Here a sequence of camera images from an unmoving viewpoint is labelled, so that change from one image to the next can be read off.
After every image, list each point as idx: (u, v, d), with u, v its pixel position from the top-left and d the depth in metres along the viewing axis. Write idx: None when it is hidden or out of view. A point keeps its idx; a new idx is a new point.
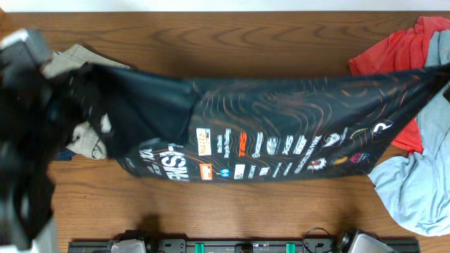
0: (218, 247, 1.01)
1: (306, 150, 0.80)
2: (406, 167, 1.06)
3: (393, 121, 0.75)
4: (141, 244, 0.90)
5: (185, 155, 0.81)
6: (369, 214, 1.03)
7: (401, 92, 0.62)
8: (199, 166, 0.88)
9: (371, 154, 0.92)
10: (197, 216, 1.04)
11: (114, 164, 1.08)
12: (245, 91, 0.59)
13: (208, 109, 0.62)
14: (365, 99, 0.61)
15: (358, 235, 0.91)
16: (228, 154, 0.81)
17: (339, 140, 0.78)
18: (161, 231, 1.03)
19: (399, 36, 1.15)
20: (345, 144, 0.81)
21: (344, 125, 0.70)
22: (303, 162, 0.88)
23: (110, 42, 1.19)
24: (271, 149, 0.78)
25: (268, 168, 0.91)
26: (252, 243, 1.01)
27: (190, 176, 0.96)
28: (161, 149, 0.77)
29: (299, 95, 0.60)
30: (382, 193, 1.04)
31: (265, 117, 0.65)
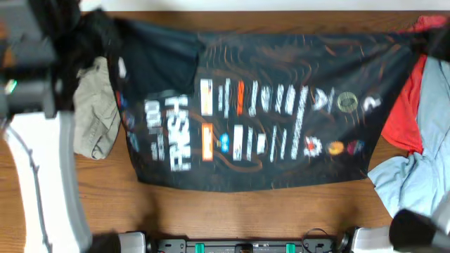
0: (218, 247, 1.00)
1: (297, 112, 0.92)
2: (406, 167, 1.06)
3: (379, 93, 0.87)
4: (142, 235, 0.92)
5: (188, 114, 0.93)
6: (368, 214, 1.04)
7: (384, 49, 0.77)
8: (200, 128, 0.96)
9: (367, 145, 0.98)
10: (197, 216, 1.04)
11: (114, 164, 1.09)
12: (245, 48, 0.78)
13: (212, 60, 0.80)
14: (346, 44, 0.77)
15: (358, 229, 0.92)
16: (227, 114, 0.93)
17: (327, 105, 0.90)
18: (162, 231, 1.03)
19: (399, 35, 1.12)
20: (332, 118, 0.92)
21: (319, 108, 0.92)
22: (297, 134, 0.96)
23: None
24: (265, 102, 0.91)
25: (265, 136, 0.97)
26: (252, 243, 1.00)
27: (193, 151, 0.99)
28: (169, 107, 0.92)
29: (287, 46, 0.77)
30: (382, 193, 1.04)
31: (262, 69, 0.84)
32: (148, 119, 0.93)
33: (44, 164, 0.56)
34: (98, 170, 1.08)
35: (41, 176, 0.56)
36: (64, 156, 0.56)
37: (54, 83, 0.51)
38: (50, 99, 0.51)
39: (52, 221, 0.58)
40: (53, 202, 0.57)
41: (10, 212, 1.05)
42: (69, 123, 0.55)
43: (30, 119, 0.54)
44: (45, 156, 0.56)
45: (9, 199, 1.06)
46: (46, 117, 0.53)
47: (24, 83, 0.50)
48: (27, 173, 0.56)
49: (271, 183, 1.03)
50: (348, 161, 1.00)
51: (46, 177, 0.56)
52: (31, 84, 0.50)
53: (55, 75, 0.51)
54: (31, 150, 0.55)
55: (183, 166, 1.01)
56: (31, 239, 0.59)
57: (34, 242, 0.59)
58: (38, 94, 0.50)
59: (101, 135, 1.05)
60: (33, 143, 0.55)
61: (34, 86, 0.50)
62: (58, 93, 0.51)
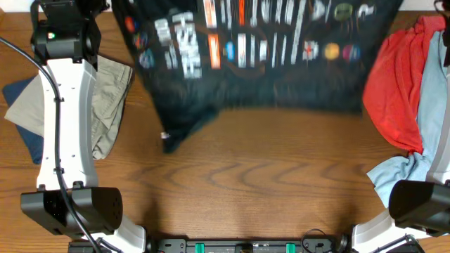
0: (218, 247, 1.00)
1: (296, 20, 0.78)
2: (406, 167, 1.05)
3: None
4: (143, 229, 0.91)
5: (195, 27, 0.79)
6: (369, 213, 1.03)
7: None
8: (207, 40, 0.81)
9: (363, 50, 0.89)
10: (197, 216, 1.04)
11: (114, 164, 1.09)
12: None
13: None
14: None
15: (356, 225, 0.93)
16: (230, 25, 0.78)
17: (324, 15, 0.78)
18: (161, 231, 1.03)
19: (399, 37, 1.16)
20: (339, 27, 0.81)
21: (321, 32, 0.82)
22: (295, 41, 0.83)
23: (110, 43, 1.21)
24: (266, 13, 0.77)
25: (266, 45, 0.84)
26: (252, 243, 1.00)
27: (202, 59, 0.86)
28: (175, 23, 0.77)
29: None
30: (382, 193, 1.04)
31: None
32: (158, 35, 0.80)
33: (67, 98, 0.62)
34: (99, 170, 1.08)
35: (63, 106, 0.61)
36: (84, 97, 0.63)
37: (84, 40, 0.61)
38: (80, 50, 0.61)
39: (65, 154, 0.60)
40: (69, 134, 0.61)
41: (10, 211, 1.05)
42: (91, 72, 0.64)
43: (59, 62, 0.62)
44: (70, 89, 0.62)
45: (9, 198, 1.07)
46: (73, 60, 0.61)
47: (60, 38, 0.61)
48: (50, 107, 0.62)
49: (273, 86, 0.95)
50: (346, 69, 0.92)
51: (67, 107, 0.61)
52: (65, 39, 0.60)
53: (85, 33, 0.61)
54: (59, 84, 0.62)
55: (194, 72, 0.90)
56: (43, 175, 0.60)
57: (46, 173, 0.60)
58: (70, 46, 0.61)
59: (102, 135, 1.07)
60: (61, 79, 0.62)
61: (67, 40, 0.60)
62: (88, 48, 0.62)
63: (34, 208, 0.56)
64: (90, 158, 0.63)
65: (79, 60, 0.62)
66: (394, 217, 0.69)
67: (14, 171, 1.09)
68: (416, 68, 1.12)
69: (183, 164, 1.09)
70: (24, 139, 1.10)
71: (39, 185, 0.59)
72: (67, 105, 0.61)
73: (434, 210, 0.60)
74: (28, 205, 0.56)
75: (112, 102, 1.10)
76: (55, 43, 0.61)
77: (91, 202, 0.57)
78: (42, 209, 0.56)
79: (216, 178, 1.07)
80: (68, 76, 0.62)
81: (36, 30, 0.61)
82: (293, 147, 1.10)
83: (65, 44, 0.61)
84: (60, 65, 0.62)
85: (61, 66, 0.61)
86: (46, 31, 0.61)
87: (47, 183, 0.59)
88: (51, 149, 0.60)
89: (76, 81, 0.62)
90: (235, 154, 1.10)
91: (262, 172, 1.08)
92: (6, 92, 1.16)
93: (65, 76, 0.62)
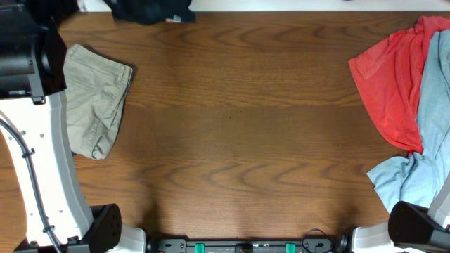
0: (218, 247, 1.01)
1: None
2: (406, 167, 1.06)
3: None
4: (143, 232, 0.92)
5: None
6: (367, 213, 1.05)
7: None
8: None
9: None
10: (197, 216, 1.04)
11: (114, 164, 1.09)
12: None
13: None
14: None
15: (356, 228, 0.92)
16: None
17: None
18: (162, 231, 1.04)
19: (399, 37, 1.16)
20: None
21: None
22: None
23: (109, 42, 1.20)
24: None
25: None
26: (252, 243, 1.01)
27: None
28: None
29: None
30: (382, 193, 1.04)
31: None
32: None
33: (36, 149, 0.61)
34: (99, 170, 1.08)
35: (35, 159, 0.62)
36: (55, 139, 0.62)
37: (41, 58, 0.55)
38: (36, 75, 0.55)
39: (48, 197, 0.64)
40: (47, 180, 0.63)
41: (11, 211, 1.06)
42: (60, 102, 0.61)
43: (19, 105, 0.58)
44: (39, 138, 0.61)
45: (9, 199, 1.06)
46: (36, 103, 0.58)
47: (8, 62, 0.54)
48: (22, 159, 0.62)
49: None
50: None
51: (40, 159, 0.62)
52: (16, 61, 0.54)
53: (40, 51, 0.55)
54: (24, 133, 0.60)
55: None
56: (31, 230, 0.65)
57: (34, 225, 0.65)
58: (25, 73, 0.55)
59: (101, 135, 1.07)
60: (24, 128, 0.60)
61: (20, 72, 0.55)
62: (47, 69, 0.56)
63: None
64: (72, 184, 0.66)
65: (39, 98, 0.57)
66: (393, 238, 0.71)
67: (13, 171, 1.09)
68: (416, 68, 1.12)
69: (183, 164, 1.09)
70: None
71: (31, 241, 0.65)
72: (39, 156, 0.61)
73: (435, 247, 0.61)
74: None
75: (112, 102, 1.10)
76: (5, 75, 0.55)
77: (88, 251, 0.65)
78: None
79: (216, 178, 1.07)
80: (33, 124, 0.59)
81: None
82: (294, 147, 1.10)
83: (17, 69, 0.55)
84: (19, 114, 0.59)
85: (22, 113, 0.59)
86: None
87: (39, 239, 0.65)
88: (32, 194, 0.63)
89: (43, 128, 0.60)
90: (235, 154, 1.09)
91: (262, 171, 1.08)
92: None
93: (30, 125, 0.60)
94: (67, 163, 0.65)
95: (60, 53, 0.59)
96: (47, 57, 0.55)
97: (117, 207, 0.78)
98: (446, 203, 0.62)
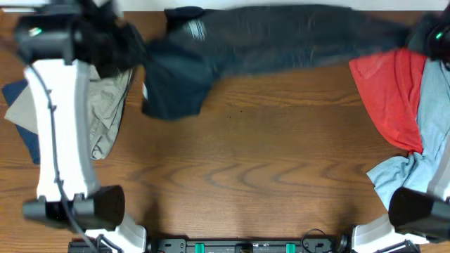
0: (218, 247, 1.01)
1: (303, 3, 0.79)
2: (406, 167, 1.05)
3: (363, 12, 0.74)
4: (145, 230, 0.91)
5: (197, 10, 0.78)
6: (368, 213, 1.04)
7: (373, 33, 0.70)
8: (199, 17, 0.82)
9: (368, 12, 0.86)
10: (197, 216, 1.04)
11: (115, 164, 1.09)
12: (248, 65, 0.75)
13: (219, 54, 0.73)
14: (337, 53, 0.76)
15: (356, 227, 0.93)
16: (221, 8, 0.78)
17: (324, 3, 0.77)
18: (162, 232, 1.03)
19: None
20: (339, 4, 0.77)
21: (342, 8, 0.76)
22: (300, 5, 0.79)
23: None
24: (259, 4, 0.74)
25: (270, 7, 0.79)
26: (252, 243, 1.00)
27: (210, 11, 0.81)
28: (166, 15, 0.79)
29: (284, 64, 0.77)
30: (382, 193, 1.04)
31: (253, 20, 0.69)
32: None
33: (60, 103, 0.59)
34: (99, 170, 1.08)
35: (57, 114, 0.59)
36: (79, 99, 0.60)
37: (74, 33, 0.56)
38: (68, 46, 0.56)
39: (63, 161, 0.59)
40: (65, 139, 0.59)
41: (10, 211, 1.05)
42: (86, 72, 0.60)
43: (50, 63, 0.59)
44: (63, 95, 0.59)
45: (9, 198, 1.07)
46: (66, 64, 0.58)
47: (46, 32, 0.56)
48: (44, 115, 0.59)
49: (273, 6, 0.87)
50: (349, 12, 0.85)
51: (62, 114, 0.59)
52: (52, 34, 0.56)
53: (74, 27, 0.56)
54: (50, 91, 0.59)
55: None
56: (42, 183, 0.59)
57: (46, 181, 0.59)
58: (59, 43, 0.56)
59: (102, 134, 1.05)
60: (53, 83, 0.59)
61: (53, 40, 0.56)
62: (78, 43, 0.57)
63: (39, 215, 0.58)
64: (88, 159, 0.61)
65: (69, 61, 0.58)
66: (394, 224, 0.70)
67: (14, 171, 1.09)
68: (417, 67, 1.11)
69: (183, 164, 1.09)
70: (24, 138, 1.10)
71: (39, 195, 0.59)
72: (61, 110, 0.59)
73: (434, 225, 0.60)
74: (31, 213, 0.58)
75: (112, 102, 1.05)
76: (42, 40, 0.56)
77: (91, 213, 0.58)
78: (45, 216, 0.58)
79: (216, 178, 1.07)
80: (60, 81, 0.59)
81: (21, 23, 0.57)
82: (294, 147, 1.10)
83: (53, 39, 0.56)
84: (50, 68, 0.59)
85: (53, 69, 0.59)
86: (29, 26, 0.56)
87: (46, 193, 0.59)
88: (49, 156, 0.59)
89: (68, 86, 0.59)
90: (235, 153, 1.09)
91: (262, 171, 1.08)
92: (6, 91, 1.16)
93: (58, 81, 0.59)
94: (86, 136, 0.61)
95: (95, 36, 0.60)
96: (80, 34, 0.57)
97: (123, 192, 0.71)
98: (444, 176, 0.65)
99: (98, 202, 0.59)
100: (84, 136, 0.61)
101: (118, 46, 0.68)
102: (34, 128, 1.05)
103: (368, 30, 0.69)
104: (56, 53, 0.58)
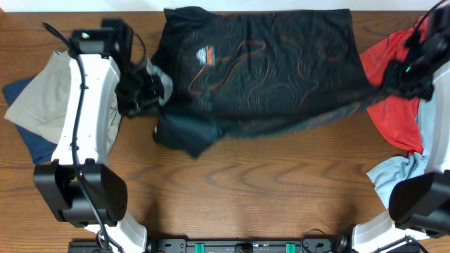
0: (218, 247, 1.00)
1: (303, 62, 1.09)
2: (406, 167, 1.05)
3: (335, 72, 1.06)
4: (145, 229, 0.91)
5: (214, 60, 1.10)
6: (368, 213, 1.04)
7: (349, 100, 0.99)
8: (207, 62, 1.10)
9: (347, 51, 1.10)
10: (197, 216, 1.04)
11: (115, 164, 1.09)
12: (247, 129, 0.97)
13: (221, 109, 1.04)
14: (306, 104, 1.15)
15: (356, 225, 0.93)
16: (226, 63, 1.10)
17: (309, 64, 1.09)
18: (161, 232, 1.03)
19: (398, 37, 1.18)
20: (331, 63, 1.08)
21: (330, 69, 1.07)
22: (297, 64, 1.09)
23: None
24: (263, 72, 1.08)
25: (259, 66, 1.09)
26: (252, 243, 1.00)
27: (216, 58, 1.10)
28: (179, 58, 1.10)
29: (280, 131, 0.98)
30: (382, 193, 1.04)
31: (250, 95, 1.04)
32: (181, 55, 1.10)
33: (92, 86, 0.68)
34: None
35: (87, 93, 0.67)
36: (107, 88, 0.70)
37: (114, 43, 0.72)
38: (108, 48, 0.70)
39: (84, 134, 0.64)
40: (89, 112, 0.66)
41: (10, 211, 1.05)
42: (115, 70, 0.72)
43: (90, 57, 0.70)
44: (95, 79, 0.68)
45: (9, 198, 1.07)
46: (101, 56, 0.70)
47: (92, 38, 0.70)
48: (76, 93, 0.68)
49: (266, 51, 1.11)
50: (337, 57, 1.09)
51: (92, 93, 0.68)
52: (97, 40, 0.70)
53: (115, 38, 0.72)
54: (86, 74, 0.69)
55: (201, 53, 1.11)
56: (58, 150, 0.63)
57: (61, 148, 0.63)
58: (100, 47, 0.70)
59: None
60: (89, 69, 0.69)
61: (96, 43, 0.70)
62: (117, 53, 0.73)
63: (47, 183, 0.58)
64: (103, 140, 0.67)
65: (105, 54, 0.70)
66: (394, 218, 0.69)
67: (13, 171, 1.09)
68: None
69: (183, 164, 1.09)
70: (24, 138, 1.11)
71: (53, 159, 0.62)
72: (91, 91, 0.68)
73: (438, 199, 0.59)
74: (41, 180, 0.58)
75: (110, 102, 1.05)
76: (87, 43, 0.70)
77: (101, 183, 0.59)
78: (55, 184, 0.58)
79: (216, 178, 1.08)
80: (96, 68, 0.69)
81: (74, 33, 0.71)
82: (294, 148, 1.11)
83: (96, 43, 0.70)
84: (89, 60, 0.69)
85: (92, 60, 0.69)
86: (79, 34, 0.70)
87: (61, 157, 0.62)
88: (69, 128, 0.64)
89: (100, 72, 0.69)
90: (235, 154, 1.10)
91: (262, 171, 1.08)
92: (8, 92, 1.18)
93: (93, 68, 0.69)
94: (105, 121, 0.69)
95: (124, 49, 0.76)
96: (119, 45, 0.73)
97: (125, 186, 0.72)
98: (441, 152, 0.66)
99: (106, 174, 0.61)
100: (103, 118, 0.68)
101: (141, 81, 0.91)
102: (33, 128, 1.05)
103: (347, 98, 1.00)
104: (95, 49, 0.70)
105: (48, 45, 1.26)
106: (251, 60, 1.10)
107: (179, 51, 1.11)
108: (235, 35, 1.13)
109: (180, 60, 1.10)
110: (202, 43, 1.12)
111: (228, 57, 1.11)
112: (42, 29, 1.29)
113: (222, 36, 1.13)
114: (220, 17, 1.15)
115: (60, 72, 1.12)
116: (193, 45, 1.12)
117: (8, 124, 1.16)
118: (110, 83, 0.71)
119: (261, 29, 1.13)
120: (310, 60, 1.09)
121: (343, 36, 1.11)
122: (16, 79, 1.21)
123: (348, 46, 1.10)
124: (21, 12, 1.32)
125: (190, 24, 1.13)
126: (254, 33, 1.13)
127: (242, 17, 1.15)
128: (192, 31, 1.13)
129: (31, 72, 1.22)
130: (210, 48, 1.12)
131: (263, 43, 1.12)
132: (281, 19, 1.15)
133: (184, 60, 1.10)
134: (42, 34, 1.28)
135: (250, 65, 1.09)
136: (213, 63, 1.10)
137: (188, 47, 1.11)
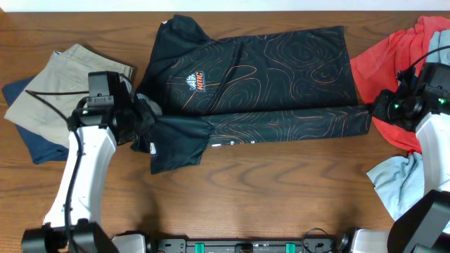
0: (218, 247, 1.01)
1: (297, 95, 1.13)
2: (406, 167, 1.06)
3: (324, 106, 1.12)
4: (142, 237, 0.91)
5: (207, 84, 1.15)
6: (368, 213, 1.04)
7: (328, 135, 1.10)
8: (196, 90, 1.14)
9: (337, 80, 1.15)
10: (197, 216, 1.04)
11: (114, 164, 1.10)
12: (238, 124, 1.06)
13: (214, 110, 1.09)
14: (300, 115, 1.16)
15: (358, 229, 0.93)
16: (217, 85, 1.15)
17: (299, 96, 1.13)
18: (161, 231, 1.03)
19: (399, 36, 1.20)
20: (325, 95, 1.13)
21: (323, 94, 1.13)
22: (290, 95, 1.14)
23: (110, 42, 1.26)
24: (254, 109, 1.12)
25: (249, 100, 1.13)
26: (252, 243, 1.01)
27: (207, 83, 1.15)
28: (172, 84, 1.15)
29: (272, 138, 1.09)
30: (382, 193, 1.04)
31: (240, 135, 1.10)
32: (171, 80, 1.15)
33: (88, 152, 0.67)
34: None
35: (84, 159, 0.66)
36: (103, 154, 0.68)
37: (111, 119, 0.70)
38: (105, 121, 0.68)
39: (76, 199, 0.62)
40: (84, 178, 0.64)
41: (10, 211, 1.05)
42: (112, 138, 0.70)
43: (90, 127, 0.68)
44: (93, 146, 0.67)
45: (9, 198, 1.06)
46: (98, 127, 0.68)
47: (91, 114, 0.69)
48: (72, 159, 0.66)
49: (256, 79, 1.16)
50: (328, 89, 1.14)
51: (88, 160, 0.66)
52: (94, 116, 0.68)
53: (112, 114, 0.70)
54: (84, 143, 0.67)
55: (190, 79, 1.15)
56: (51, 213, 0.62)
57: (54, 211, 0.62)
58: (98, 122, 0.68)
59: None
60: (87, 139, 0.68)
61: (95, 117, 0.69)
62: (115, 128, 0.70)
63: (35, 247, 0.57)
64: (98, 206, 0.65)
65: (103, 124, 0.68)
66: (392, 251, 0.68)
67: (13, 171, 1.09)
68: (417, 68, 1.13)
69: None
70: (24, 138, 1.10)
71: (45, 223, 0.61)
72: (88, 157, 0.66)
73: (439, 225, 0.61)
74: (28, 244, 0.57)
75: None
76: (85, 119, 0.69)
77: (93, 243, 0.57)
78: (43, 248, 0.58)
79: (216, 178, 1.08)
80: (92, 136, 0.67)
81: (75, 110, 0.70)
82: (294, 147, 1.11)
83: (91, 120, 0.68)
84: (91, 131, 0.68)
85: (91, 132, 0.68)
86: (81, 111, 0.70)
87: (53, 221, 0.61)
88: (63, 193, 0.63)
89: (98, 138, 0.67)
90: (235, 154, 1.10)
91: (262, 171, 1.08)
92: (7, 91, 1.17)
93: (90, 136, 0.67)
94: (99, 190, 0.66)
95: (119, 112, 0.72)
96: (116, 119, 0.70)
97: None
98: (435, 176, 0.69)
99: (98, 238, 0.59)
100: (98, 184, 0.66)
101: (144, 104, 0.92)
102: (33, 128, 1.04)
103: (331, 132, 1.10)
104: (94, 122, 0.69)
105: (46, 44, 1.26)
106: (242, 83, 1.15)
107: (169, 76, 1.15)
108: (226, 60, 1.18)
109: (169, 86, 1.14)
110: (193, 67, 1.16)
111: (219, 82, 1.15)
112: (41, 29, 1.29)
113: (211, 60, 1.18)
114: (209, 41, 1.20)
115: (60, 72, 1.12)
116: (184, 69, 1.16)
117: (8, 124, 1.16)
118: (107, 152, 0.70)
119: (252, 53, 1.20)
120: (305, 87, 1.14)
121: (335, 59, 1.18)
122: (17, 79, 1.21)
123: (341, 69, 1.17)
124: (19, 11, 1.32)
125: (183, 48, 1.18)
126: (245, 57, 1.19)
127: (235, 39, 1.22)
128: (182, 56, 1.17)
129: (31, 72, 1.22)
130: (200, 73, 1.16)
131: (254, 67, 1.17)
132: (272, 43, 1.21)
133: (174, 88, 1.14)
134: (41, 34, 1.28)
135: (242, 94, 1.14)
136: (203, 89, 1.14)
137: (176, 73, 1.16)
